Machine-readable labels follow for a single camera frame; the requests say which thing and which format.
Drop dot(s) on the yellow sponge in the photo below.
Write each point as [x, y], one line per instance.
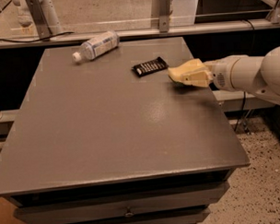
[182, 73]

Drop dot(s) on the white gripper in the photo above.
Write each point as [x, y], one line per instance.
[220, 73]

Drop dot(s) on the clear plastic water bottle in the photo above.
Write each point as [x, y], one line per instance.
[97, 46]

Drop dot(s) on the black rxbar chocolate wrapper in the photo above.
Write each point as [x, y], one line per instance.
[150, 67]

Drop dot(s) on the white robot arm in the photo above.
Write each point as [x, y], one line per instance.
[257, 75]

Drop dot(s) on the grey drawer cabinet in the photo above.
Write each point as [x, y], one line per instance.
[92, 141]

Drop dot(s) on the metal upright bracket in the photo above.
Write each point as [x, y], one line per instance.
[163, 15]

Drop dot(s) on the round drawer knob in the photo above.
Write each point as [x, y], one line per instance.
[129, 214]

